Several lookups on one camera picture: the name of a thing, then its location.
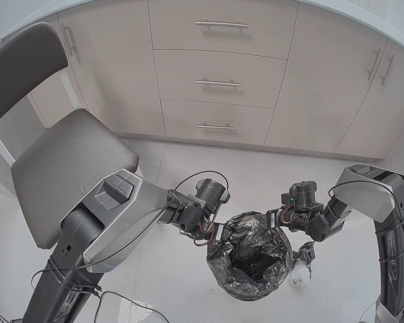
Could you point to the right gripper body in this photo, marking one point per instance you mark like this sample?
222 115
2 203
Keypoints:
273 219

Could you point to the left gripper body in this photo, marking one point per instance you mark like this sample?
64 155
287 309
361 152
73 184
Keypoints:
220 234

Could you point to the black plastic bag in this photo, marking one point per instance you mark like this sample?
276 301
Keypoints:
222 267

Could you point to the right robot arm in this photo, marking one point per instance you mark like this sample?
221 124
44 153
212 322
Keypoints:
367 193

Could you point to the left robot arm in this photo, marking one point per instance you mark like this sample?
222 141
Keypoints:
121 214

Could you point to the crumpled black plastic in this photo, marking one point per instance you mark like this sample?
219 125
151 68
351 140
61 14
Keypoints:
304 251

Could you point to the clear printed wrapper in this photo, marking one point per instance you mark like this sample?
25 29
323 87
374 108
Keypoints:
301 276

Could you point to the beige cabinet with drawers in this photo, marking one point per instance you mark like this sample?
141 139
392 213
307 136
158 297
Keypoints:
222 66

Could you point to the grey padded white chair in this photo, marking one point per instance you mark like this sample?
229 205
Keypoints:
74 153

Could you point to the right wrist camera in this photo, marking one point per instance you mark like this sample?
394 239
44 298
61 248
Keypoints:
286 199

